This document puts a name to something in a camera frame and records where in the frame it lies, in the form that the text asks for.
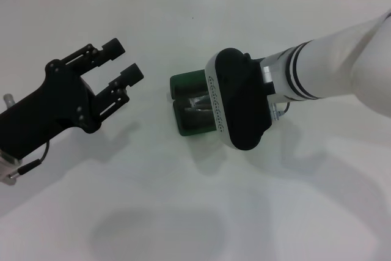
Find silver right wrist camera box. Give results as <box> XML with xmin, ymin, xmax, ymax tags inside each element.
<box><xmin>205</xmin><ymin>47</ymin><xmax>272</xmax><ymax>152</ymax></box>

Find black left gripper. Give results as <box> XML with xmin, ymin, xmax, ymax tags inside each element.
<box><xmin>0</xmin><ymin>37</ymin><xmax>145</xmax><ymax>160</ymax></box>

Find green glasses case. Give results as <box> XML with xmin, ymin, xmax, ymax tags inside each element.
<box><xmin>169</xmin><ymin>70</ymin><xmax>225</xmax><ymax>138</ymax></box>

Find left gripper thin black cable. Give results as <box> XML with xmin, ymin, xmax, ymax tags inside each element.
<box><xmin>7</xmin><ymin>140</ymin><xmax>51</xmax><ymax>181</ymax></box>

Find gripper silver plug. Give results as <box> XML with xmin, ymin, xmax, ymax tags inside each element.
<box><xmin>272</xmin><ymin>103</ymin><xmax>288</xmax><ymax>121</ymax></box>
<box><xmin>2</xmin><ymin>93</ymin><xmax>15</xmax><ymax>109</ymax></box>

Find left gripper silver plug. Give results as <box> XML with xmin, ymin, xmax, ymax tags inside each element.
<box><xmin>2</xmin><ymin>93</ymin><xmax>15</xmax><ymax>109</ymax></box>

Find right gripper thin black cable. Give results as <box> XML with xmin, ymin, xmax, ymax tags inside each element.
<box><xmin>276</xmin><ymin>101</ymin><xmax>291</xmax><ymax>118</ymax></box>

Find right gripper silver plug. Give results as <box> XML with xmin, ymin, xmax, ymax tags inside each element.
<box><xmin>272</xmin><ymin>103</ymin><xmax>288</xmax><ymax>121</ymax></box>

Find gripper thin black cable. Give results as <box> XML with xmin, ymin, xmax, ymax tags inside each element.
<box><xmin>7</xmin><ymin>140</ymin><xmax>51</xmax><ymax>181</ymax></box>
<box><xmin>276</xmin><ymin>101</ymin><xmax>291</xmax><ymax>118</ymax></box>

